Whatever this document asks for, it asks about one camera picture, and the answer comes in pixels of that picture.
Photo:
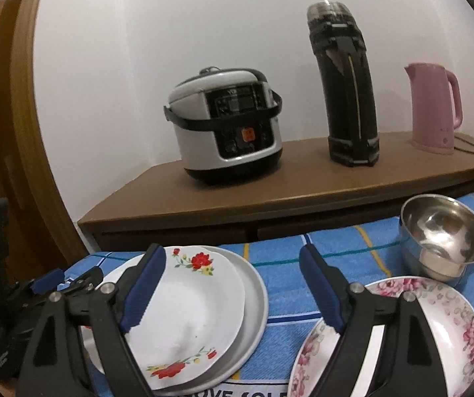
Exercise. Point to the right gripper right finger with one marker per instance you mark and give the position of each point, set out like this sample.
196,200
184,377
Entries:
408,362

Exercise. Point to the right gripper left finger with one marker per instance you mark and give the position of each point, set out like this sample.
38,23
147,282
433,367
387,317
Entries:
54,364

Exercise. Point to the white pink floral plate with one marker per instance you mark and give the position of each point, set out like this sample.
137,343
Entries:
449,314

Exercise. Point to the stainless steel bowl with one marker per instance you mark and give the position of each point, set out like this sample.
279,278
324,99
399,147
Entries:
437,238

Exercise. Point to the white red flower plate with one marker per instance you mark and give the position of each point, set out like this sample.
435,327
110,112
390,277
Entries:
192,319

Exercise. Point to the plain grey plate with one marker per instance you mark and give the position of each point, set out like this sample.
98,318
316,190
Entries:
248,339

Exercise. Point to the brown wooden door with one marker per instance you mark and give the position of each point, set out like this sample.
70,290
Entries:
41,235

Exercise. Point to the brown wooden cabinet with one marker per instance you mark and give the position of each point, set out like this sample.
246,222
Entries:
306,192

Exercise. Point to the pink electric kettle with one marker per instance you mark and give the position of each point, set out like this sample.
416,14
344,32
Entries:
436,107

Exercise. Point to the silver black rice cooker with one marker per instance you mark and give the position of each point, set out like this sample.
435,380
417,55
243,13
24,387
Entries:
226,125

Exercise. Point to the tall black thermos flask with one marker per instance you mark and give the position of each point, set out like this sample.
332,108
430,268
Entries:
340,51

